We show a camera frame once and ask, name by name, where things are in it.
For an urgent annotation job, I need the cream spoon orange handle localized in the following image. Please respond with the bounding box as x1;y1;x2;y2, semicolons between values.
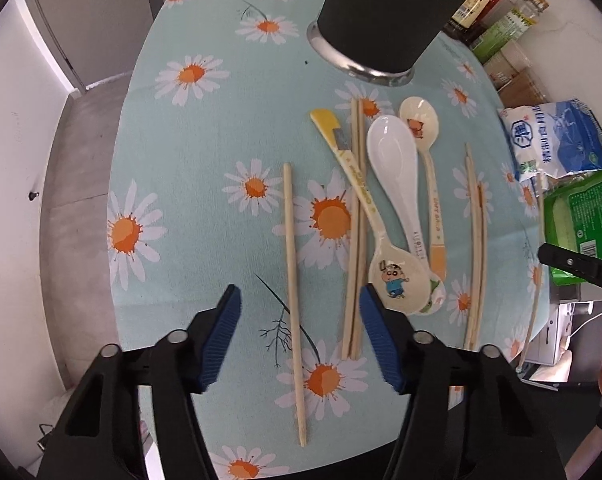
400;96;447;281

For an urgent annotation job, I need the wooden chopstick pair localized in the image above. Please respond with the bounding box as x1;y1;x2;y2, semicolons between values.
464;144;481;350
470;183;489;350

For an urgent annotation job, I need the dark soy sauce bottle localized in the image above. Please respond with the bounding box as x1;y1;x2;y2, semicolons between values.
443;0;500;40

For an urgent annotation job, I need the green label bottle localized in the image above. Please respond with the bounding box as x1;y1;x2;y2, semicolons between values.
470;0;550;64

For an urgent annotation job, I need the brown spice jar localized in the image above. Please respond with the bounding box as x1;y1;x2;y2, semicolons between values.
499;68;548;108

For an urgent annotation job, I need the blue white salt bag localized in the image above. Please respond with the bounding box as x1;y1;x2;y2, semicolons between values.
500;99;602;181

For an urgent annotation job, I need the green sugar bag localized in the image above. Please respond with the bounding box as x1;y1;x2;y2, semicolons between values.
544;170;602;259

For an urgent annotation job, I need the daisy print blue tablecloth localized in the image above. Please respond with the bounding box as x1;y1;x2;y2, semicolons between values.
107;0;538;479

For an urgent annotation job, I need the white ceramic soup spoon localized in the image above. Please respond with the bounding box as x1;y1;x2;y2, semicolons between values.
366;115;429;266

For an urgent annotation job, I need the clear spice jar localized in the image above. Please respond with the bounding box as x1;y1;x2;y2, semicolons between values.
484;40;531;90

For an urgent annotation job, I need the small green print spoon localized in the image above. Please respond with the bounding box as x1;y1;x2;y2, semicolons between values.
416;271;446;315

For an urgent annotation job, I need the cartoon boy spoon yellow handle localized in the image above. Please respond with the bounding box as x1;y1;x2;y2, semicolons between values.
310;108;430;315

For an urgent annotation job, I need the black cylindrical utensil holder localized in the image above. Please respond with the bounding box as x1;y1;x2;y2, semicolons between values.
307;0;465;87

